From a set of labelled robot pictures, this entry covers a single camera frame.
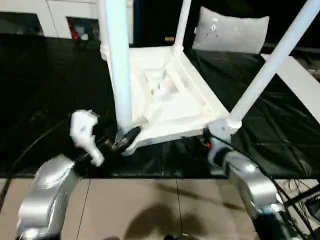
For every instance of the black work mat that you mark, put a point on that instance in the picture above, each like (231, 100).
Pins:
(50, 100)

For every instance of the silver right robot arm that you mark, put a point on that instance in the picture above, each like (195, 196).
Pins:
(250, 185)

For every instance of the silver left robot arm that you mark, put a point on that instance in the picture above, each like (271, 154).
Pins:
(50, 195)

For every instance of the small yellow label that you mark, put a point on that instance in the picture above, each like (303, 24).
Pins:
(169, 39)

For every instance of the white plastic table top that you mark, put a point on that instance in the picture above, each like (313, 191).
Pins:
(170, 100)

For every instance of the white plastic table leg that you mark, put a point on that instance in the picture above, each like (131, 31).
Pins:
(270, 65)
(117, 60)
(182, 22)

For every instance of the white cabinet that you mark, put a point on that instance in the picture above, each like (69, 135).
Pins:
(56, 20)

